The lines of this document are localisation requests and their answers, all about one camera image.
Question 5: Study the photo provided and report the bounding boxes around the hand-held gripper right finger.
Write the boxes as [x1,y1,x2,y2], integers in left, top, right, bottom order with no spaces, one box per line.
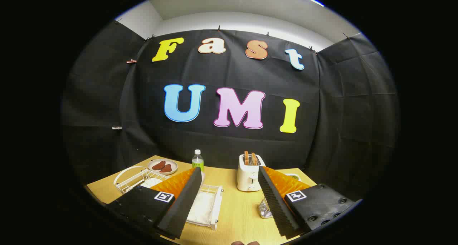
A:
[258,166,363,239]

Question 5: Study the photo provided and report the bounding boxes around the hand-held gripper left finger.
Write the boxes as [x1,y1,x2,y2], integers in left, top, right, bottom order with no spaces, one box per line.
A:
[107,167,203,240]

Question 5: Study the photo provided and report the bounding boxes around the metal wire basket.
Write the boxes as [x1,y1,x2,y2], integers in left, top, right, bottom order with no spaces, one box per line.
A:
[258,197,273,219]

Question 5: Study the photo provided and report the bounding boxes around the white wire dish rack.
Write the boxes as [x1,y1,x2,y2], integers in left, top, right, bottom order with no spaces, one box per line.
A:
[114,166,223,231]

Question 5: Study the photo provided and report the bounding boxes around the small beige saucer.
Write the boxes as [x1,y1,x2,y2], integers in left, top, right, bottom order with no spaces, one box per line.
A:
[148,159,179,175]

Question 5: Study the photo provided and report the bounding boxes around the white toaster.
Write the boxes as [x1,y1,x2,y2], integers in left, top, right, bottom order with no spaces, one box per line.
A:
[237,154,266,192]

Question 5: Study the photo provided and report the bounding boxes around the green label water bottle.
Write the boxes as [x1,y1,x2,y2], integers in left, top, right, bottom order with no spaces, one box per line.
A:
[192,150,204,172]

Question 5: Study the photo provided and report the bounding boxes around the black backdrop cloth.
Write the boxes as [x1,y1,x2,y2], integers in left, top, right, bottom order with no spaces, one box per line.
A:
[61,20,399,202]

